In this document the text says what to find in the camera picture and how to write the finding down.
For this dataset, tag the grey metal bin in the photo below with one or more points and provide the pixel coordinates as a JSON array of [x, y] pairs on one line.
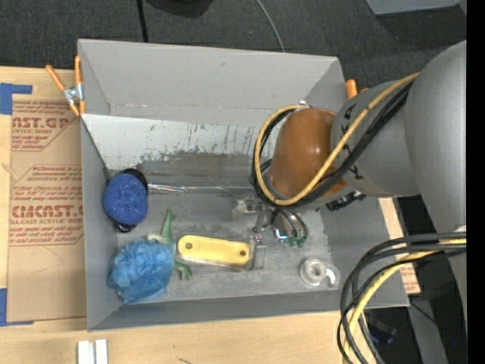
[[212, 286]]

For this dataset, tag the black cylinder on white bracket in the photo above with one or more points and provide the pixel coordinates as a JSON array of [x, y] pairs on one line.
[[341, 202]]

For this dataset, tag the light blue crumpled cloth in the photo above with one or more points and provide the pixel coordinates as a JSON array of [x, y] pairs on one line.
[[140, 271]]

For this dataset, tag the green toy lizard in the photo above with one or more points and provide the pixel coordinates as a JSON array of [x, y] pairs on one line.
[[168, 230]]

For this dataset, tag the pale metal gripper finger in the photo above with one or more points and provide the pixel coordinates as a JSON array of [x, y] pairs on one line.
[[239, 209], [258, 254]]

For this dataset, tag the brown cardboard board, red print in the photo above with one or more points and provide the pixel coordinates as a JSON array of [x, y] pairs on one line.
[[45, 267]]

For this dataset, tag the dark blue sponge ball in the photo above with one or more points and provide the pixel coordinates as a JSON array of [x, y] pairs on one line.
[[125, 199]]

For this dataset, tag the yellow flat block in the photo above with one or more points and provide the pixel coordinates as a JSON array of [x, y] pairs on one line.
[[212, 251]]

